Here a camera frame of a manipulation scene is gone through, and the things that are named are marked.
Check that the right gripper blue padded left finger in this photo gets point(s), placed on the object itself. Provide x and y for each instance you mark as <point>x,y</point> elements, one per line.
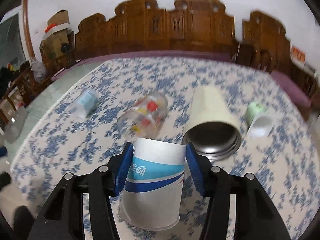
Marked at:
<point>104,182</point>

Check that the purple seat cushion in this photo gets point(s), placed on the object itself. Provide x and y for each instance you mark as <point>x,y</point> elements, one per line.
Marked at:
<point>297,96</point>

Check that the clear glass flower-printed mug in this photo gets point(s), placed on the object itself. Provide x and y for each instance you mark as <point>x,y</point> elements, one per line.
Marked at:
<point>145,118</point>

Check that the white blue paper cup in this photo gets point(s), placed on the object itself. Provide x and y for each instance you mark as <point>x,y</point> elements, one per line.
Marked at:
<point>152,192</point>

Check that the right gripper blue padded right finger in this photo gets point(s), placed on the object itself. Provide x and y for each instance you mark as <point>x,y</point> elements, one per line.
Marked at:
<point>214,183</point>

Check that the green white yogurt cup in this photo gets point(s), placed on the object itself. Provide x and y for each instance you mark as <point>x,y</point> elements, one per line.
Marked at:
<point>259,122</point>

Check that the carved wooden sofa bench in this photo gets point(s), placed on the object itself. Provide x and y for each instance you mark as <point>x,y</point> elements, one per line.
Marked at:
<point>140,25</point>

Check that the cream steel-lined tumbler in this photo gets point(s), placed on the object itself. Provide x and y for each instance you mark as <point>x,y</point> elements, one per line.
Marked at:
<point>211,128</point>

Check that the carved wooden armchair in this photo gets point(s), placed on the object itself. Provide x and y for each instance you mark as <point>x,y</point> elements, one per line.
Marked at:
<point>264,44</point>

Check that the red gold sign plaque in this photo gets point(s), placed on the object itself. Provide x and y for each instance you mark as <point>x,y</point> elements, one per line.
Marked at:
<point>297,55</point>

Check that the clear plastic bag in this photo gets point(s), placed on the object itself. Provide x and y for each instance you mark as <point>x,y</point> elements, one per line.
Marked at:
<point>40,71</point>

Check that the blue floral tablecloth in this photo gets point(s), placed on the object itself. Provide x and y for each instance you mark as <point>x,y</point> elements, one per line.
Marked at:
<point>286,162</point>

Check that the stacked cardboard boxes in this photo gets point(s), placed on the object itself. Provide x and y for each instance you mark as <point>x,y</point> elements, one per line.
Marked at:
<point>55,41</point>

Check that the small blue-label plastic cup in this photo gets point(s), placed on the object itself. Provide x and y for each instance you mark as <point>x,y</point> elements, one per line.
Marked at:
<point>84,104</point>

